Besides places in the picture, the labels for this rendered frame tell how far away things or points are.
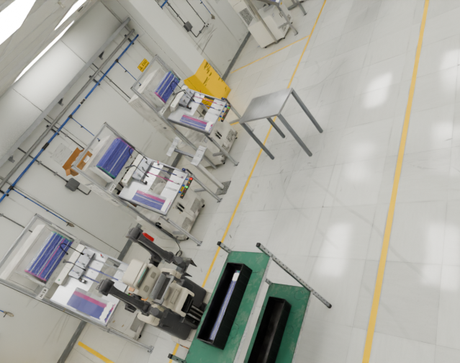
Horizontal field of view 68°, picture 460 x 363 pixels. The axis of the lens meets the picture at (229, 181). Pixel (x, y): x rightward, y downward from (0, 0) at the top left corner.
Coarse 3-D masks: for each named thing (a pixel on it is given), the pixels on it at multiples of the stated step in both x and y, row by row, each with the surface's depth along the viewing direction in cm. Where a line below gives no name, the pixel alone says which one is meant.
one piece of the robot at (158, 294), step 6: (162, 276) 298; (168, 276) 299; (156, 282) 294; (162, 282) 298; (168, 282) 293; (156, 288) 293; (162, 288) 294; (150, 294) 289; (156, 294) 293; (162, 294) 289; (156, 300) 289; (162, 300) 286; (162, 306) 291
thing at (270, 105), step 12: (264, 96) 451; (276, 96) 428; (288, 96) 412; (252, 108) 452; (264, 108) 429; (276, 108) 409; (240, 120) 451; (252, 120) 435; (312, 120) 445; (252, 132) 464; (300, 144) 430
